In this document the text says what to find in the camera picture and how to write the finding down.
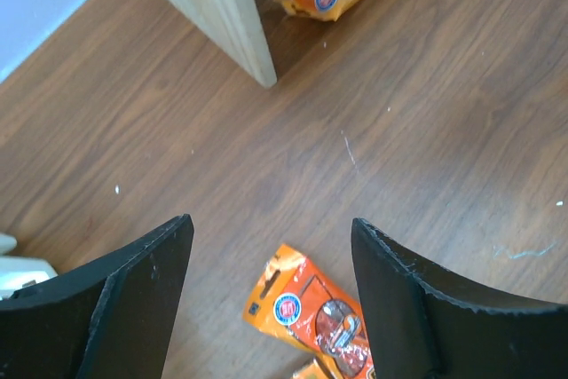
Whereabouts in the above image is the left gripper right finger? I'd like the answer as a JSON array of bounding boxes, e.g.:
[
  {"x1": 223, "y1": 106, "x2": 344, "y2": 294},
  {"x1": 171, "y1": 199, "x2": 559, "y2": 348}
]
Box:
[{"x1": 351, "y1": 218, "x2": 567, "y2": 378}]

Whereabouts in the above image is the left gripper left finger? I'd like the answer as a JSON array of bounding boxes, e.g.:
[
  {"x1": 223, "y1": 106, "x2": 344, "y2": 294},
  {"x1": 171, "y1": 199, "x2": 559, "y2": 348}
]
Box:
[{"x1": 1, "y1": 214, "x2": 194, "y2": 378}]

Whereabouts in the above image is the white plastic basket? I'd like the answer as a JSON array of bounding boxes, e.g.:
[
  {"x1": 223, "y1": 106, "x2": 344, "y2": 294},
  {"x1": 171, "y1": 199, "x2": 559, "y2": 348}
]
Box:
[{"x1": 0, "y1": 233, "x2": 58, "y2": 300}]

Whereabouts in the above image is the orange razor pack middle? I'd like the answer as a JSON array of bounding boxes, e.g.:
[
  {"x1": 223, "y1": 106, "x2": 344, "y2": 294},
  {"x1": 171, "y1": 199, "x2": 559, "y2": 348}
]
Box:
[{"x1": 242, "y1": 244, "x2": 376, "y2": 378}]

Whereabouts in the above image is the orange razor pack left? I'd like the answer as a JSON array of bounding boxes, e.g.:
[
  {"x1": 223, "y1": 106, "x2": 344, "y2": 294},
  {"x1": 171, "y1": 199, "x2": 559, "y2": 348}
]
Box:
[{"x1": 291, "y1": 358, "x2": 330, "y2": 379}]

